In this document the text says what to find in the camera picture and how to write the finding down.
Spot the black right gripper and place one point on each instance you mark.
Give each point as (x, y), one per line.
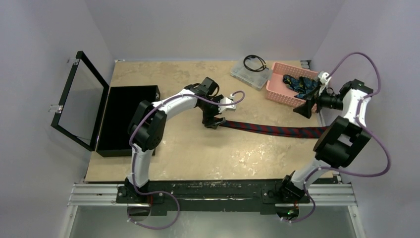
(315, 101)

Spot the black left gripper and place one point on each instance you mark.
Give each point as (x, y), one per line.
(210, 122)

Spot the red navy striped tie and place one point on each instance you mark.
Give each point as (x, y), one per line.
(283, 131)

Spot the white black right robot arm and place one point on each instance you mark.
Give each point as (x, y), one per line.
(342, 141)

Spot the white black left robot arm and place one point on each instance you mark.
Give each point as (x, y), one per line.
(148, 124)

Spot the blue patterned tie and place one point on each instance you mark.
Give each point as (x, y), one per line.
(302, 86)

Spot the pink plastic basket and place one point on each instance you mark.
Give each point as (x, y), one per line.
(278, 91)

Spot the black tie display box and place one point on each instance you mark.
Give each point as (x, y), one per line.
(121, 105)

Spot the black framed glass box lid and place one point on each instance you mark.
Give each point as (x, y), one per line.
(79, 112)

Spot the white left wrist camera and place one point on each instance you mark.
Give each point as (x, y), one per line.
(227, 103)

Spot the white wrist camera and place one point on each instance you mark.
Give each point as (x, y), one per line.
(227, 103)
(323, 81)

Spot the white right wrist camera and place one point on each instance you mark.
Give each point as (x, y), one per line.
(323, 81)

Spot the black mounting base plate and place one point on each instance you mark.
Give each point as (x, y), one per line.
(238, 195)

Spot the aluminium frame rail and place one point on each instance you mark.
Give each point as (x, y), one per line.
(325, 193)

